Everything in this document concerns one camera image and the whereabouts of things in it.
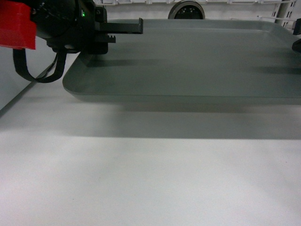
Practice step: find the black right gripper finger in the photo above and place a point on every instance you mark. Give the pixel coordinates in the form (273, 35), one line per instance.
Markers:
(296, 46)

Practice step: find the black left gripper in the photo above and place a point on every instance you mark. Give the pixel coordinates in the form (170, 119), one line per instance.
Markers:
(72, 25)

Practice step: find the grey rectangular serving tray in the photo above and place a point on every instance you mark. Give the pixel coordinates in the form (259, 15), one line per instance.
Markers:
(193, 61)

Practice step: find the red wrist camera mount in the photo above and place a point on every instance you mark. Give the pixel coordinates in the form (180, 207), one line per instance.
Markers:
(17, 31)

